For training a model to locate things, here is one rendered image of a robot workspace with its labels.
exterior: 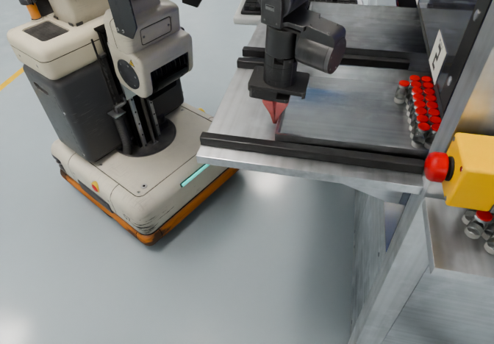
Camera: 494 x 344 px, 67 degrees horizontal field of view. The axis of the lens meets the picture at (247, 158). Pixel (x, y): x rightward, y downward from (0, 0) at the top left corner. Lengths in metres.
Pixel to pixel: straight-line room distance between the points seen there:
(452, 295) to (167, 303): 0.99
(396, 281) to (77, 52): 1.18
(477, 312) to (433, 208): 0.41
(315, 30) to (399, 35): 0.56
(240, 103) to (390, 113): 0.31
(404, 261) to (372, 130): 0.27
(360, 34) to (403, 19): 0.16
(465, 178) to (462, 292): 0.45
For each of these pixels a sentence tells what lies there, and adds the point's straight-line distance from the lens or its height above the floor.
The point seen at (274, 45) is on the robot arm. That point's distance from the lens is 0.62.
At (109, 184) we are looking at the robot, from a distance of 1.57.
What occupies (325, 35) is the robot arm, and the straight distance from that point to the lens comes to 0.57.
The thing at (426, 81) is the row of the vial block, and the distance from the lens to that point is 0.85.
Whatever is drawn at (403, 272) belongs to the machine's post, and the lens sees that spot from 0.87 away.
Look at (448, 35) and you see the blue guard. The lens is 0.71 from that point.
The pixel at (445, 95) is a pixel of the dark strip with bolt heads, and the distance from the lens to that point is 0.65.
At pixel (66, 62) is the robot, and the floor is 0.74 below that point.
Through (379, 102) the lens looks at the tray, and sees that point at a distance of 0.84.
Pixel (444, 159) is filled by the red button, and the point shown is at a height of 1.01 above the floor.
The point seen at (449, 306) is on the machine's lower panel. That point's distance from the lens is 0.99.
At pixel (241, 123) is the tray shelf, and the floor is 0.88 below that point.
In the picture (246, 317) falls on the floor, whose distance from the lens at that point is 1.47.
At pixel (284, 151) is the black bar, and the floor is 0.89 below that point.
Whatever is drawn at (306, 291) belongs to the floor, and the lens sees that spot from 1.52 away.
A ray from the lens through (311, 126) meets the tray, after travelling 0.75.
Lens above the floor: 1.36
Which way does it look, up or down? 45 degrees down
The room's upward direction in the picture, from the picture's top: 3 degrees counter-clockwise
